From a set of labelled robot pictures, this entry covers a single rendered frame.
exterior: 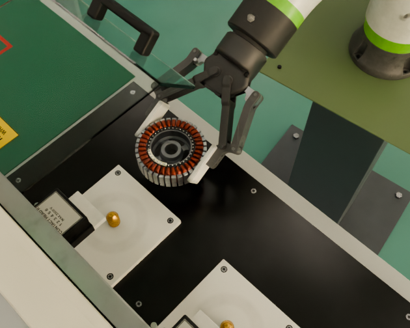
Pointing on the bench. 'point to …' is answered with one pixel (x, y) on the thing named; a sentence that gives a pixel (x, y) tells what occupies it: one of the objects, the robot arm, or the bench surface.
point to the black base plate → (232, 241)
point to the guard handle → (147, 40)
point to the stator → (183, 129)
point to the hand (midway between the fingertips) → (172, 150)
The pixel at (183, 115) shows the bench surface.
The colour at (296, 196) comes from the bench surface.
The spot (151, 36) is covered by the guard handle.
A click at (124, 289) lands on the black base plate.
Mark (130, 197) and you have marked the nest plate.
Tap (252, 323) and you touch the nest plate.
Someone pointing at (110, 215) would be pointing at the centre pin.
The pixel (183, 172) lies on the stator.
